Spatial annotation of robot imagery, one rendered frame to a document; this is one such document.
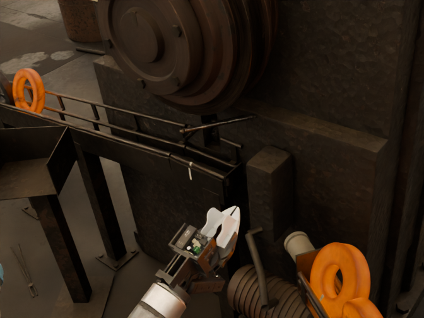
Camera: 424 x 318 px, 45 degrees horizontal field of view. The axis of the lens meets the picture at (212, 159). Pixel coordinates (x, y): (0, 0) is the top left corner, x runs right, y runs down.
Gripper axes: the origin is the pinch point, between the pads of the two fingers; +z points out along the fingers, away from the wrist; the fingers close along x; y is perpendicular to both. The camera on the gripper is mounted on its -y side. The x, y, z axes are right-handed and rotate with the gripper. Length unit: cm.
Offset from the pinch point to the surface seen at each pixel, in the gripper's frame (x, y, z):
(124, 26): 35.8, 24.1, 19.3
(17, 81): 128, -23, 20
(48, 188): 72, -22, -9
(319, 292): -16.7, -17.9, -0.7
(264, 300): -3.1, -28.2, -5.4
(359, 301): -27.9, -5.1, -2.9
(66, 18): 295, -112, 133
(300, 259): -10.5, -15.3, 3.1
